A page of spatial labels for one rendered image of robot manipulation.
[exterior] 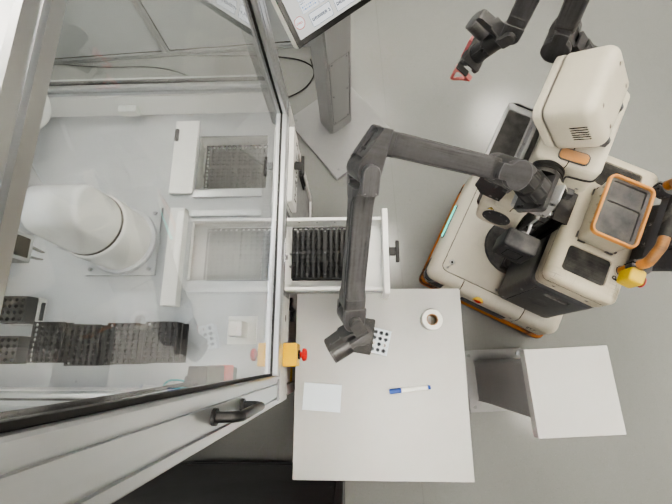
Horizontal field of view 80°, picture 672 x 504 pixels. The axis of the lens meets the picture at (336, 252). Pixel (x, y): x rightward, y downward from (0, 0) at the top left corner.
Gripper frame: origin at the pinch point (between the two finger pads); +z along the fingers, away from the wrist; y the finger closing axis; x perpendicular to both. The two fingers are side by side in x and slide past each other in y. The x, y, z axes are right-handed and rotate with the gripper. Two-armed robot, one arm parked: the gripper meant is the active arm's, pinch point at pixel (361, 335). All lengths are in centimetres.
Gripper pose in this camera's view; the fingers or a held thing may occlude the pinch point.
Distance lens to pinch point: 128.5
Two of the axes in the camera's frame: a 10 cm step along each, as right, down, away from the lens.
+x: 9.8, 1.5, -1.0
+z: 0.6, 2.2, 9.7
